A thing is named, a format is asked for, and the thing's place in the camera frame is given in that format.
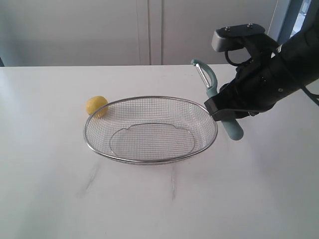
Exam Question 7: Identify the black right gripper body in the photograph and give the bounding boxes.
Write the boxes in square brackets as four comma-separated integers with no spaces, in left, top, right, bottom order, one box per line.
[220,33,307,114]

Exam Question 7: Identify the teal handled peeler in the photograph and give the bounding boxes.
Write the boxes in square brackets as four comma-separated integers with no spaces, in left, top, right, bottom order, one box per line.
[191,59,244,141]

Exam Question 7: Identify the yellow lemon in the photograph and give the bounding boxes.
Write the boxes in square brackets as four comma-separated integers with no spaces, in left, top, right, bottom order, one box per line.
[85,96,108,118]

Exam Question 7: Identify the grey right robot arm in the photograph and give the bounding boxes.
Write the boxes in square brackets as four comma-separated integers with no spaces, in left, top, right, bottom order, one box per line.
[204,24,319,121]

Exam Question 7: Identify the white cabinet doors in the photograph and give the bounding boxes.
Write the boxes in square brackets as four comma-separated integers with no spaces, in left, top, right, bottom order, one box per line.
[0,0,289,66]

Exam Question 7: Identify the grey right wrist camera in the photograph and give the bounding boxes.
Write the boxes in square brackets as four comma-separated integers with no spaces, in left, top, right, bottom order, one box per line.
[211,23,265,52]

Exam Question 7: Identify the dark window frame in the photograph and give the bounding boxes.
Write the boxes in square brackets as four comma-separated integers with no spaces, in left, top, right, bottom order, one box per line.
[267,0,319,44]

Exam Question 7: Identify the oval wire mesh basket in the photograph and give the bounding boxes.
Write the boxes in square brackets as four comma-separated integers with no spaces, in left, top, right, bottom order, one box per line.
[83,96,218,165]

